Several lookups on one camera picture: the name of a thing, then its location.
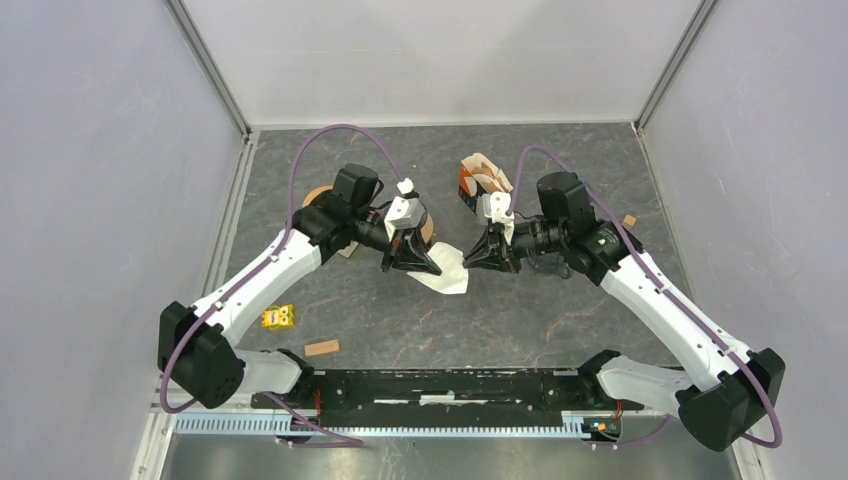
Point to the grey slotted cable duct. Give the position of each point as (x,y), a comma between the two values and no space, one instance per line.
(283,425)

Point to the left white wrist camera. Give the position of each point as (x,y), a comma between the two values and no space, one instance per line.
(406,211)

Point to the small wooden cube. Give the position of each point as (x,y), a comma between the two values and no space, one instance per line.
(629,222)

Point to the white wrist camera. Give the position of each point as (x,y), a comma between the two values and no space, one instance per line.
(495,208)
(406,211)

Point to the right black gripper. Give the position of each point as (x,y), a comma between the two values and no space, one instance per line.
(494,252)

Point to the white paper coffee filter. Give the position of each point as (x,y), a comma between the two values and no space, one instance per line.
(454,277)

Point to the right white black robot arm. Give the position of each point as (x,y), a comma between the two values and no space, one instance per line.
(722,387)

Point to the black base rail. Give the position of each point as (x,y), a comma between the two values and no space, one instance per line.
(452,398)

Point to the flat wooden block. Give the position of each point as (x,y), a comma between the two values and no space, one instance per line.
(322,348)

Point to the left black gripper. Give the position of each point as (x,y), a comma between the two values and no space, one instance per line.
(407,251)

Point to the colourful toy block pile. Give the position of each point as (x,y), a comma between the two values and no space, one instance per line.
(348,251)

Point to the clear glass pitcher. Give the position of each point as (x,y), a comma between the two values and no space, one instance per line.
(550,265)

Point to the orange coffee filter box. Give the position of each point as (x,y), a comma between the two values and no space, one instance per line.
(479,176)

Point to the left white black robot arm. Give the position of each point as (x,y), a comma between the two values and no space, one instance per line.
(198,343)

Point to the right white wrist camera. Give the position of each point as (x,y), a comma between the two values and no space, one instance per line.
(495,208)

